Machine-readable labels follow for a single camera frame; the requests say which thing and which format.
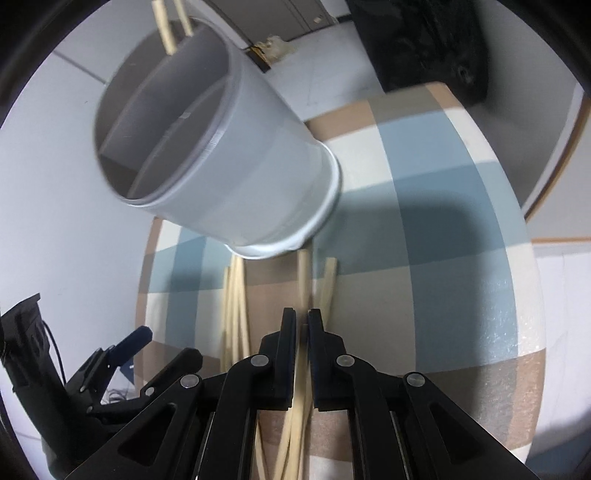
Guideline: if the black backpack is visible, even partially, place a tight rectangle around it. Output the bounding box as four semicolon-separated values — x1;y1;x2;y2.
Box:
346;0;491;108

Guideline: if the black cable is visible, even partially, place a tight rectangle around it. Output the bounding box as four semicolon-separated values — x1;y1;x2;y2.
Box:
41;322;66;385

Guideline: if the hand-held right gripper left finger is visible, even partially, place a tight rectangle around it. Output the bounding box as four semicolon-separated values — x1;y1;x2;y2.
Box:
65;307;297;480

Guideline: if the grey door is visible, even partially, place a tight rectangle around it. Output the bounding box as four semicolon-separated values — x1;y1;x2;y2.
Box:
202;0;352;48

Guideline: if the white divided utensil holder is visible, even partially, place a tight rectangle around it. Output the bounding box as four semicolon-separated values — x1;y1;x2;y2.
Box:
92;16;343;259

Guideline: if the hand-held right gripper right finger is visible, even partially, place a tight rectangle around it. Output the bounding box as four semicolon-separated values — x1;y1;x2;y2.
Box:
307;309;539;480

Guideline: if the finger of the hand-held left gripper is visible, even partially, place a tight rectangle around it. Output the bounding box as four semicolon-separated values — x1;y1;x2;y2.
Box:
68;327;154;394
87;347;204;424

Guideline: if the checked blue beige tablecloth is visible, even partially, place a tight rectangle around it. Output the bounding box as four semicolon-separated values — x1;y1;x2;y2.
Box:
134;82;548;480

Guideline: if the wood-edged white board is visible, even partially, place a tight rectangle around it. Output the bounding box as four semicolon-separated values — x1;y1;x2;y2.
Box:
517;87;591;246

